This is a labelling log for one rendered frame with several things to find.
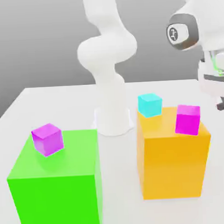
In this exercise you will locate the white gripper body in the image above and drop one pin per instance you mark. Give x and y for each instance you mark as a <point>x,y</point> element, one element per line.
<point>212,86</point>

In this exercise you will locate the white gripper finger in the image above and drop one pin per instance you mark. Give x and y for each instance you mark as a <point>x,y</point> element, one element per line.
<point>221,104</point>

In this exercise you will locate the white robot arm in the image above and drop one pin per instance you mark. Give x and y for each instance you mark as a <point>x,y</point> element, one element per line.
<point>105,49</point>

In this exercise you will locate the small magenta cube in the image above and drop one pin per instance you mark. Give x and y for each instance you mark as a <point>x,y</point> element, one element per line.
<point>187,122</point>

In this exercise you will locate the small cyan cube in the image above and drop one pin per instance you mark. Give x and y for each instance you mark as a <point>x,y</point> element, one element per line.
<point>150,105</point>

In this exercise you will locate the small purple cube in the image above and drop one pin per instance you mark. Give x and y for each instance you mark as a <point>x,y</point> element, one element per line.
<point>47,140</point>

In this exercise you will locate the large orange box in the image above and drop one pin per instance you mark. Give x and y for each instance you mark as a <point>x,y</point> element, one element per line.
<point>172,162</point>

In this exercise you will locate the large green box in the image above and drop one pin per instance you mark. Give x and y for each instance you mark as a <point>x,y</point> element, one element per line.
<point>53,191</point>

